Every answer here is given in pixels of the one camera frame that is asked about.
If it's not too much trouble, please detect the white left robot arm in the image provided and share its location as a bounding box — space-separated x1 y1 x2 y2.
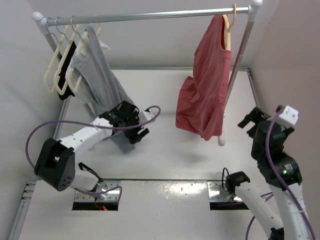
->
34 100 153 192

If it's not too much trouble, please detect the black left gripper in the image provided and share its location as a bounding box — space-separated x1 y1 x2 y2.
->
122 111 149 144

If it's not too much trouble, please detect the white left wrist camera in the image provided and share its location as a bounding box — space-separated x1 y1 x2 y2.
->
138 110 154 125

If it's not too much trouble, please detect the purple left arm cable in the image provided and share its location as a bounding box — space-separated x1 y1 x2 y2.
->
25 105 161 201

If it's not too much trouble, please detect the beige plastic hanger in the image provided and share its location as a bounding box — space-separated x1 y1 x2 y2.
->
221 3 237 51

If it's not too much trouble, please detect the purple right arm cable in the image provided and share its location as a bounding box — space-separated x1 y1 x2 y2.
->
244 109 317 240

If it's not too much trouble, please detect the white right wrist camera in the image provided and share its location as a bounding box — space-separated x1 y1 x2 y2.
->
276 105 299 128

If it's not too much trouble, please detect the metal clothes rack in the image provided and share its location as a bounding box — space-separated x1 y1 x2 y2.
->
31 0 264 146

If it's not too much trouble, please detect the grey t shirt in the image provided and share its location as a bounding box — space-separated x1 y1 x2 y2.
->
70 23 137 155

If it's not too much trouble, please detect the red t shirt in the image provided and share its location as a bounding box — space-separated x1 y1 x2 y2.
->
175 15 232 141

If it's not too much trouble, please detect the black garment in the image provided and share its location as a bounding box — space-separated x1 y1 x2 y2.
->
58 41 77 101

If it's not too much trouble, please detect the white garment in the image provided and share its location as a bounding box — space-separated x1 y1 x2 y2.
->
99 41 111 54

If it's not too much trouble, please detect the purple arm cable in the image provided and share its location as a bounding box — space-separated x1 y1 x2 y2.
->
244 109 317 240
25 105 161 201

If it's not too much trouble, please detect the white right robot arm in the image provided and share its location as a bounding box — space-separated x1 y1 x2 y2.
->
225 105 316 240

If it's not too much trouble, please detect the cream hanger with black garment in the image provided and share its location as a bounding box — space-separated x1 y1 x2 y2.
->
53 24 81 95

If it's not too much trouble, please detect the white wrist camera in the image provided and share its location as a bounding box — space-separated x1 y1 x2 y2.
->
138 110 154 125
276 105 299 128

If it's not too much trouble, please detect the cream hanger outer left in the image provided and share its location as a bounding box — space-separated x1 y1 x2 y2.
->
43 25 73 95

